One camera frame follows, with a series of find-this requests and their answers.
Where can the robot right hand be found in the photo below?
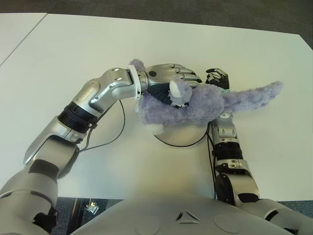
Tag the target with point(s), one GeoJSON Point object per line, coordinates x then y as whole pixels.
{"type": "Point", "coordinates": [220, 78]}

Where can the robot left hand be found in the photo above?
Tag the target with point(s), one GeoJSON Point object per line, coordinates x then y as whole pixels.
{"type": "Point", "coordinates": [161, 76]}

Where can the purple plush bunny doll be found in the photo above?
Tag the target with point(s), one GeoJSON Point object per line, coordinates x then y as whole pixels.
{"type": "Point", "coordinates": [203, 102]}

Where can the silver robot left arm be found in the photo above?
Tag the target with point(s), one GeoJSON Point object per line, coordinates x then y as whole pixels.
{"type": "Point", "coordinates": [97, 93]}

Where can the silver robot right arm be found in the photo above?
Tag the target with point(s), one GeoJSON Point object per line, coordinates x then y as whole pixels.
{"type": "Point", "coordinates": [227, 137]}

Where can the white plate black rim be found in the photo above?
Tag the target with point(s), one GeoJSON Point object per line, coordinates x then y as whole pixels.
{"type": "Point", "coordinates": [181, 137]}

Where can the grey robot torso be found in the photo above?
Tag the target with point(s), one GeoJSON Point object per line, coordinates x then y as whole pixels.
{"type": "Point", "coordinates": [183, 215]}

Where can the black table leg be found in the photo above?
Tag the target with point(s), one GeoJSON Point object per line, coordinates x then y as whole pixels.
{"type": "Point", "coordinates": [75, 215]}

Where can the silver table bracket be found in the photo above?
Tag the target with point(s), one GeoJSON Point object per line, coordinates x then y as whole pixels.
{"type": "Point", "coordinates": [91, 207]}

